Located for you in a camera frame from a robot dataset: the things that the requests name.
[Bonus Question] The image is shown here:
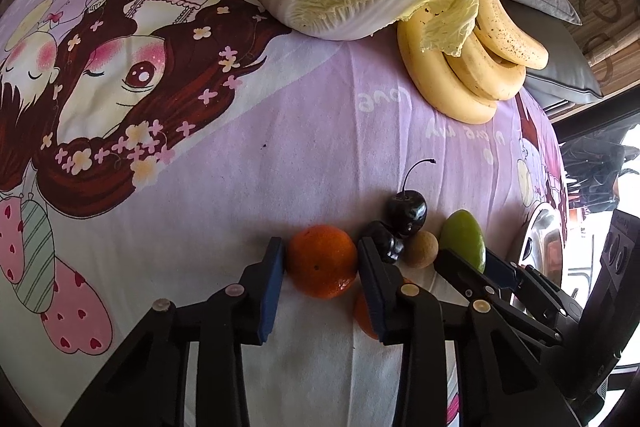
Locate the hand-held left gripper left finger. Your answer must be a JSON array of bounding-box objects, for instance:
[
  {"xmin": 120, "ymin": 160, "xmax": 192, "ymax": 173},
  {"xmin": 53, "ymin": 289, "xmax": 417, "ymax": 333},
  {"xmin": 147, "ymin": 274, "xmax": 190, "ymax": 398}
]
[{"xmin": 62, "ymin": 236, "xmax": 286, "ymax": 427}]

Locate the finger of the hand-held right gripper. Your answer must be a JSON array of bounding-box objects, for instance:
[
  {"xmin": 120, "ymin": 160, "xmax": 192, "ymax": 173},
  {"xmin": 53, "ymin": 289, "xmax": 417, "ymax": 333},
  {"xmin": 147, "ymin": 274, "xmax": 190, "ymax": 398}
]
[
  {"xmin": 484, "ymin": 251, "xmax": 585, "ymax": 329},
  {"xmin": 436, "ymin": 249, "xmax": 563, "ymax": 348}
]

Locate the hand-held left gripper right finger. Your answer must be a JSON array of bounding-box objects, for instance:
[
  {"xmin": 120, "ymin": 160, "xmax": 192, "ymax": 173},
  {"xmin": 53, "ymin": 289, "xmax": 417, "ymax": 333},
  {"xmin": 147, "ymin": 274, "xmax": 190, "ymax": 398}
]
[{"xmin": 357, "ymin": 237, "xmax": 571, "ymax": 427}]

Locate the tangerine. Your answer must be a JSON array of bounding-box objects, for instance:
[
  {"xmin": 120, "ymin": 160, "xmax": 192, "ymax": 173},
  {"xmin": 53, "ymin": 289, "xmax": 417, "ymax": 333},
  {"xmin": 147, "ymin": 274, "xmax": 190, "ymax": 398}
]
[
  {"xmin": 353, "ymin": 289, "xmax": 381, "ymax": 341},
  {"xmin": 285, "ymin": 225, "xmax": 360, "ymax": 300}
]

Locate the green jujube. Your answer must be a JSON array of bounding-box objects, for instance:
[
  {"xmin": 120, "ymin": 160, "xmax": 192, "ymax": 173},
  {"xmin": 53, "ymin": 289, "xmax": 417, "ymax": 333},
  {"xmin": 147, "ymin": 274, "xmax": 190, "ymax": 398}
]
[{"xmin": 439, "ymin": 209, "xmax": 487, "ymax": 275}]

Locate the stainless steel plate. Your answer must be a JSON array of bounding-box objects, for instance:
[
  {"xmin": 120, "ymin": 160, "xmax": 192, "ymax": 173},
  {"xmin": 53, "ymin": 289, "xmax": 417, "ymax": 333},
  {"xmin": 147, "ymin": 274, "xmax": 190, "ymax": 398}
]
[{"xmin": 517, "ymin": 202, "xmax": 568, "ymax": 303}]

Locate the brown longan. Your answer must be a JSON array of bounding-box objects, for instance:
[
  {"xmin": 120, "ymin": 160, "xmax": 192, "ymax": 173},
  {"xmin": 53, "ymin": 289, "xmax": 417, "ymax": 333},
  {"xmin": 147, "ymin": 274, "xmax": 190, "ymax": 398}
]
[{"xmin": 403, "ymin": 230, "xmax": 440, "ymax": 269}]

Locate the dark cherry with curved stem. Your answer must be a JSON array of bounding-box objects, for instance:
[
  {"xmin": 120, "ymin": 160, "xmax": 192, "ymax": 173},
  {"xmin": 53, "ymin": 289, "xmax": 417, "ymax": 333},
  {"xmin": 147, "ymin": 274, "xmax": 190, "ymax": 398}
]
[{"xmin": 387, "ymin": 159, "xmax": 437, "ymax": 238}]

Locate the printed blanket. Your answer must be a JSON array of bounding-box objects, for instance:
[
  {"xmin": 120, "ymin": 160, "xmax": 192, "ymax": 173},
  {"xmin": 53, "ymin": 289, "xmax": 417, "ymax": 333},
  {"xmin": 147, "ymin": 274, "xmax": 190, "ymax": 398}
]
[{"xmin": 0, "ymin": 0, "xmax": 568, "ymax": 427}]

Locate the black window frame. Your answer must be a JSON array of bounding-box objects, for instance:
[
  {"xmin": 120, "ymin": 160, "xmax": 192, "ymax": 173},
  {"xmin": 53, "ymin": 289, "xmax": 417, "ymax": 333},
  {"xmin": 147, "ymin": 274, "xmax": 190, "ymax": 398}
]
[{"xmin": 550, "ymin": 92, "xmax": 640, "ymax": 138}]

